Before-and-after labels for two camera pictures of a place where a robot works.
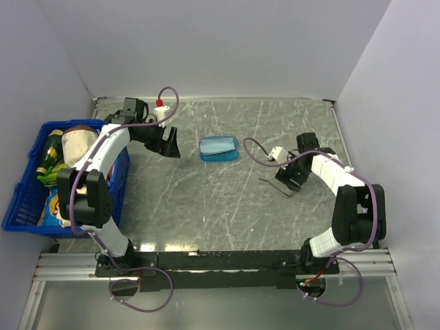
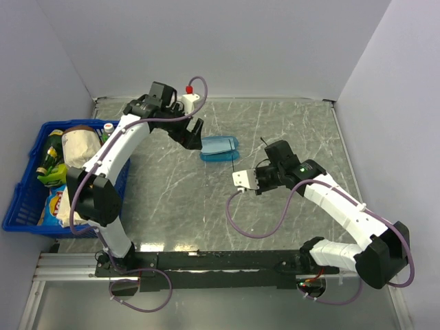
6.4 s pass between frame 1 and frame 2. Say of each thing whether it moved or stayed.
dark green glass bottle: stayed
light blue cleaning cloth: stayed
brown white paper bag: stayed
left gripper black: moved
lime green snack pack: stayed
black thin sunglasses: moved
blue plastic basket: stayed
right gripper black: moved
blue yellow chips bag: stayed
